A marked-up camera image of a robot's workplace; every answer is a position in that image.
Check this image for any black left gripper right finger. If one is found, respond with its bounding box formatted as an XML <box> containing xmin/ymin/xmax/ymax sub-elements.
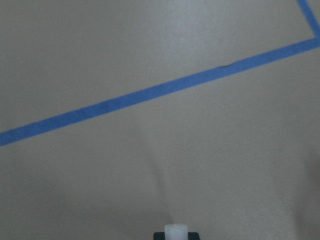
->
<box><xmin>188</xmin><ymin>232</ymin><xmax>200</xmax><ymax>240</ymax></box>

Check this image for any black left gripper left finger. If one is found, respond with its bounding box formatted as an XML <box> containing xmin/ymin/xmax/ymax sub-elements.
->
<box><xmin>153</xmin><ymin>232</ymin><xmax>165</xmax><ymax>240</ymax></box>

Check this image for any orange marker pen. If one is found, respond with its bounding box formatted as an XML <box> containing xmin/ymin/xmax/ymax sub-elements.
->
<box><xmin>164</xmin><ymin>223</ymin><xmax>189</xmax><ymax>240</ymax></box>

